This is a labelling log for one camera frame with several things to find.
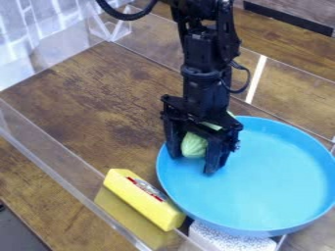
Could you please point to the green bumpy gourd toy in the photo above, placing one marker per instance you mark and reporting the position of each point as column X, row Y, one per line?
column 193, row 146

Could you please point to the clear acrylic enclosure wall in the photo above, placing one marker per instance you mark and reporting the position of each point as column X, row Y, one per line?
column 85, row 116

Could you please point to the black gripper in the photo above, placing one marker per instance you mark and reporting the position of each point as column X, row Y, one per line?
column 203, row 104

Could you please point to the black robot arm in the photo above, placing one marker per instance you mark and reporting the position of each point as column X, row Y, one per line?
column 209, row 45

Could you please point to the white speckled foam block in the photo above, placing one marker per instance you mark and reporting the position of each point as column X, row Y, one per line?
column 213, row 240

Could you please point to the blue round tray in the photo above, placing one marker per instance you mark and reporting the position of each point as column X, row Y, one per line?
column 271, row 191

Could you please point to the yellow butter box toy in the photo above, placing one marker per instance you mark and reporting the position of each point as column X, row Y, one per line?
column 144, row 198

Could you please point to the clear acrylic corner bracket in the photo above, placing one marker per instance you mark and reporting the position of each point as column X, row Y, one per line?
column 107, row 30

